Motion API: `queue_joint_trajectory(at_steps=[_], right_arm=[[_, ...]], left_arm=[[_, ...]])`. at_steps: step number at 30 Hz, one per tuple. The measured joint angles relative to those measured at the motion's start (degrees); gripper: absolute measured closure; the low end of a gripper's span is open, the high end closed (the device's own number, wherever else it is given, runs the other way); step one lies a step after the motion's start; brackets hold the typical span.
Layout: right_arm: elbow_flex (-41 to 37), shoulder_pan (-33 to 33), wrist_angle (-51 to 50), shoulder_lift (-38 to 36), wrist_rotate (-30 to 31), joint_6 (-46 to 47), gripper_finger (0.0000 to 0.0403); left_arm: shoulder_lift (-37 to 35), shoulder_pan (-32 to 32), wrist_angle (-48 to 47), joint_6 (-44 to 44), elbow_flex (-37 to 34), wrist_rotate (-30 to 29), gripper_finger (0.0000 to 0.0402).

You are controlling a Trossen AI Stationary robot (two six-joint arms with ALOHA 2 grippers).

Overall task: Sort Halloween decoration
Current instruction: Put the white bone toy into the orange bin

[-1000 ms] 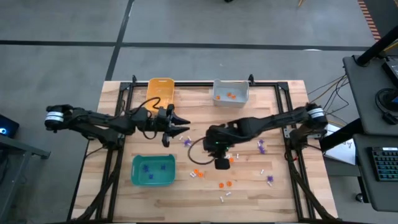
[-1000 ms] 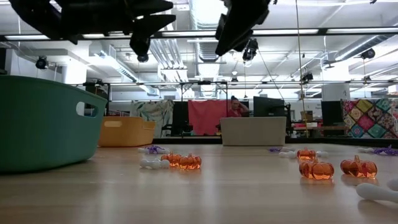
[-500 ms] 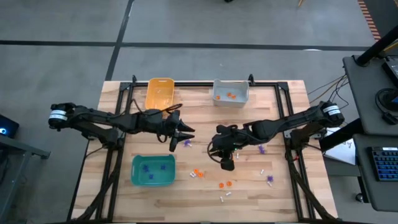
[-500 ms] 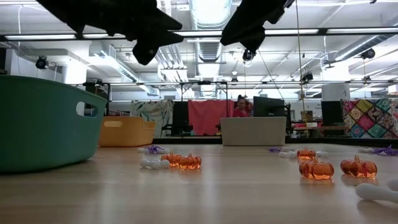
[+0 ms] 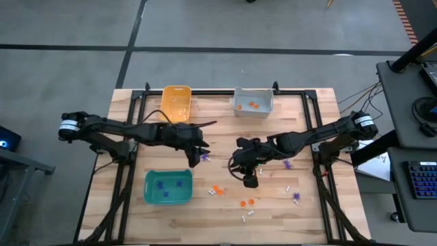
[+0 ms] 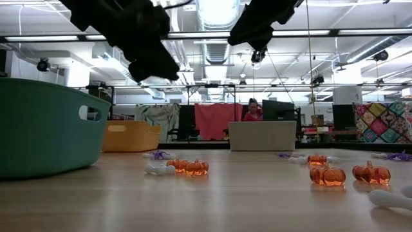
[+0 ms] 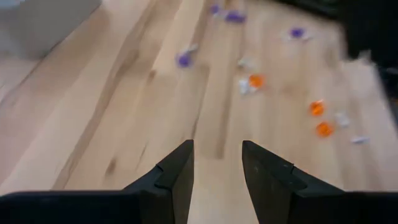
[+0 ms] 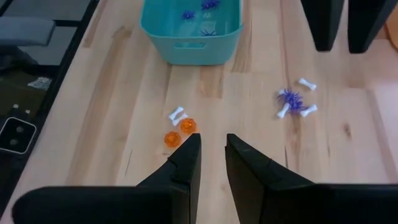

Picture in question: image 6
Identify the black upright panel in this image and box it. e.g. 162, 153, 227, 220
169, 105, 200, 142

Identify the teal plastic bin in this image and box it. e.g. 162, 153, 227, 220
0, 78, 112, 180

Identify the white green patterned cloth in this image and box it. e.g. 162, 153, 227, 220
134, 103, 181, 144

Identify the white LED light bar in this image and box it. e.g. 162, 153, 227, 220
5, 35, 80, 42
337, 28, 412, 35
170, 31, 231, 39
272, 30, 332, 37

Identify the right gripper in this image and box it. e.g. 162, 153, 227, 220
227, 0, 303, 52

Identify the red hanging cloth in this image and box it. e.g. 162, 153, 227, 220
194, 102, 244, 142

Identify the colourful patchwork quilt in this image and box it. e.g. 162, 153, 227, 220
353, 102, 412, 144

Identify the grey plastic bin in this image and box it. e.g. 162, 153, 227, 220
227, 121, 297, 152

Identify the translucent orange plastic pumpkin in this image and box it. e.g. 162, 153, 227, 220
307, 153, 328, 167
165, 157, 189, 173
309, 163, 347, 188
184, 158, 210, 177
351, 160, 391, 186

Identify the person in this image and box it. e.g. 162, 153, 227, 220
243, 97, 263, 122

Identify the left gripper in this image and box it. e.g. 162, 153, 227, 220
106, 0, 180, 83

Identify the silver ceiling air duct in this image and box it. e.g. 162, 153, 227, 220
195, 0, 241, 101

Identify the white building column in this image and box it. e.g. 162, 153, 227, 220
332, 86, 364, 105

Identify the thin tan pole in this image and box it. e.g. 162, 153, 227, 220
304, 0, 321, 143

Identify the black background truss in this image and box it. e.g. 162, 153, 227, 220
72, 82, 412, 91

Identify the orange plastic bin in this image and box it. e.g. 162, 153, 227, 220
102, 121, 162, 153

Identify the black computer monitor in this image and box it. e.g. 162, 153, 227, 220
332, 104, 355, 131
261, 99, 295, 122

